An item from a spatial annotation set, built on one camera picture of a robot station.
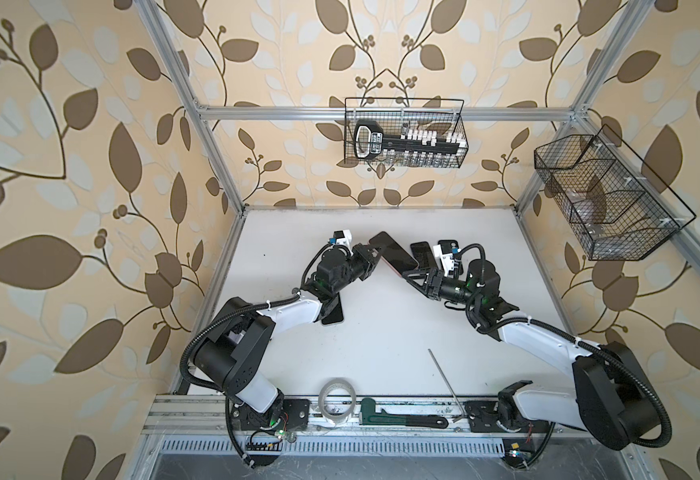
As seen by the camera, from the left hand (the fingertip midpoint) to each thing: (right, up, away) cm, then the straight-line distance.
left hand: (391, 244), depth 78 cm
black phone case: (+24, -1, +30) cm, 39 cm away
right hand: (+4, -9, -2) cm, 10 cm away
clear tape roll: (-15, -36, -2) cm, 39 cm away
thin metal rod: (+16, -38, 0) cm, 41 cm away
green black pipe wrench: (-6, -43, -5) cm, 43 cm away
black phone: (-15, -16, -9) cm, 23 cm away
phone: (+2, -4, +1) cm, 5 cm away
